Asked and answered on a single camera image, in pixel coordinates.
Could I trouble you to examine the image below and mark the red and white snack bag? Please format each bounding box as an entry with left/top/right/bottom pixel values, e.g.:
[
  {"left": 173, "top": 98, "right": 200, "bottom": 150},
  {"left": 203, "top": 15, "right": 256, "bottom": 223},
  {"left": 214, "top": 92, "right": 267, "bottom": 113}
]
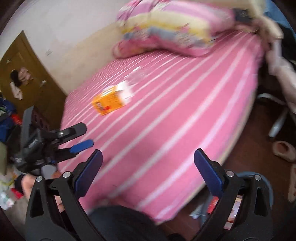
[{"left": 207, "top": 195, "right": 242, "bottom": 230}]

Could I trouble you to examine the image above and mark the orange box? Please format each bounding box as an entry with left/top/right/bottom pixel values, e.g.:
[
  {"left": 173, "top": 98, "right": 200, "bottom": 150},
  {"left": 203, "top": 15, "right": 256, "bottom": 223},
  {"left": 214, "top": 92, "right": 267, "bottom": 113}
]
[{"left": 92, "top": 80, "right": 133, "bottom": 115}]

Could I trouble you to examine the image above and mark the blue trash bin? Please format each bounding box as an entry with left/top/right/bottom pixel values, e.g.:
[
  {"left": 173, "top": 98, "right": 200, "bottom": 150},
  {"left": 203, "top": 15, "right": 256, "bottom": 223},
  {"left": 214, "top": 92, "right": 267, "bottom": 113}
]
[{"left": 192, "top": 171, "right": 274, "bottom": 230}]

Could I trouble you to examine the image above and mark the person's left hand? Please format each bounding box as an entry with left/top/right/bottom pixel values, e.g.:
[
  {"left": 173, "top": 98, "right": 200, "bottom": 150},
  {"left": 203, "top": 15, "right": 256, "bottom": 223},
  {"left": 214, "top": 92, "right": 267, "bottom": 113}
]
[{"left": 21, "top": 170, "right": 65, "bottom": 214}]

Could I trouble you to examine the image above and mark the pink slipper with face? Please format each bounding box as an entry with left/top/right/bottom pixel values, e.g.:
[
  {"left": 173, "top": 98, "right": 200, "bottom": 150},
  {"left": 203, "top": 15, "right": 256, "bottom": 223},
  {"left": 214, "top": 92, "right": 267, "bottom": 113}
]
[{"left": 288, "top": 164, "right": 296, "bottom": 203}]

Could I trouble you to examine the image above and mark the brown wooden door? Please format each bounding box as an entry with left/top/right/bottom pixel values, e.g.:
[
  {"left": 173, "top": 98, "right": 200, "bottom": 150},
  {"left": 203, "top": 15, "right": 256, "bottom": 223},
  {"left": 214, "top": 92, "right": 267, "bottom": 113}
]
[{"left": 1, "top": 31, "right": 66, "bottom": 129}]

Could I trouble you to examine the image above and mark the pink slipper near chair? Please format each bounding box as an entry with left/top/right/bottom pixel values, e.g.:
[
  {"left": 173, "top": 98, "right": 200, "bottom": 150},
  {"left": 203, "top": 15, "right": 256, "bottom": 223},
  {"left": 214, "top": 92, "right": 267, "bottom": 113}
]
[{"left": 273, "top": 141, "right": 296, "bottom": 162}]

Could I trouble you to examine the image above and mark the pink striped bed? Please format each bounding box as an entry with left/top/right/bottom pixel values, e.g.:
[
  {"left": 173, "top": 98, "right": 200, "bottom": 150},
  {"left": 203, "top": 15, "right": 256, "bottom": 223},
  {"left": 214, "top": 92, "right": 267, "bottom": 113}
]
[{"left": 61, "top": 31, "right": 263, "bottom": 222}]

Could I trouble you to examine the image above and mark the clear plastic wrapper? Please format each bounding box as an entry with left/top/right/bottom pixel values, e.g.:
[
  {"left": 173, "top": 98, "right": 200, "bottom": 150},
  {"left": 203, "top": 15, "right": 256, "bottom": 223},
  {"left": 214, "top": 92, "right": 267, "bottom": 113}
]
[{"left": 125, "top": 66, "right": 149, "bottom": 85}]

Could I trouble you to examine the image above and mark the pink floral pillow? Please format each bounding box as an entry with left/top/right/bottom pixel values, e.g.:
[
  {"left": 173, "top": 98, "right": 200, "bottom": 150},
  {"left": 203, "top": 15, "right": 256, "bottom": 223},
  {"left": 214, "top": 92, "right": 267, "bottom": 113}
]
[{"left": 112, "top": 38, "right": 161, "bottom": 59}]

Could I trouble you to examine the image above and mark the white office chair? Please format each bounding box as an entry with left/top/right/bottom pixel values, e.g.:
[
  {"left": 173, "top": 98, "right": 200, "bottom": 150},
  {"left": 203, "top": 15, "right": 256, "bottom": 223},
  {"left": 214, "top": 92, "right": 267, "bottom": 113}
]
[{"left": 256, "top": 14, "right": 296, "bottom": 138}]

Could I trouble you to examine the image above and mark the pink cartoon folded quilt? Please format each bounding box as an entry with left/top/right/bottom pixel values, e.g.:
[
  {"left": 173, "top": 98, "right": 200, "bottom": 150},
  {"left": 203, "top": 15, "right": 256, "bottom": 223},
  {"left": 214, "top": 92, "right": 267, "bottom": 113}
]
[{"left": 116, "top": 1, "right": 235, "bottom": 57}]

